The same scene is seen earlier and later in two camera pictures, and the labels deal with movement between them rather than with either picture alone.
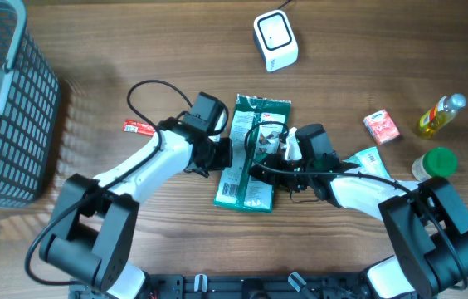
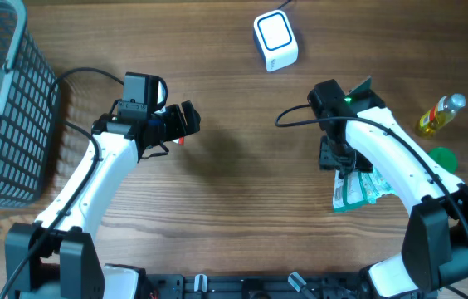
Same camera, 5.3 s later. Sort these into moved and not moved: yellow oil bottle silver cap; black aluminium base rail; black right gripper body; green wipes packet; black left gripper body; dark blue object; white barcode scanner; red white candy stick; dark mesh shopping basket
Moved: black right gripper body; red white candy stick; green wipes packet; black left gripper body; dark blue object
Not moved: black aluminium base rail; white barcode scanner; yellow oil bottle silver cap; dark mesh shopping basket
